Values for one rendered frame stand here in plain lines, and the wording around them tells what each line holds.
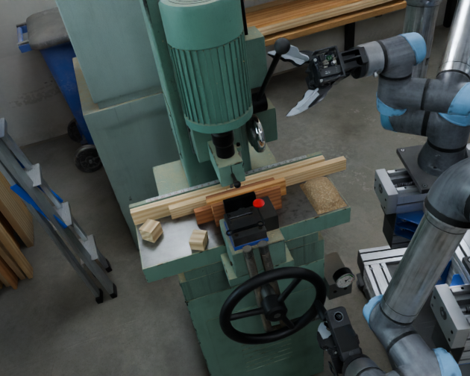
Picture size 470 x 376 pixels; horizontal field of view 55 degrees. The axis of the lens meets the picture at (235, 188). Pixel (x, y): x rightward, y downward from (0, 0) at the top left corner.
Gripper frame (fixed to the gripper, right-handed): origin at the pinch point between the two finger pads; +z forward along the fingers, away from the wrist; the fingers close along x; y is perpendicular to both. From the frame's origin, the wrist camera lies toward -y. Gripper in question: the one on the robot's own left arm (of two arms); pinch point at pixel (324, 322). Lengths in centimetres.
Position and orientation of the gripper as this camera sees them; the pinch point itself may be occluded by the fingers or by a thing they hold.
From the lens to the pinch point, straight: 123.2
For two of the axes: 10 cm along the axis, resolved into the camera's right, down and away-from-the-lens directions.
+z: -1.7, -1.5, 9.7
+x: 9.5, -2.7, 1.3
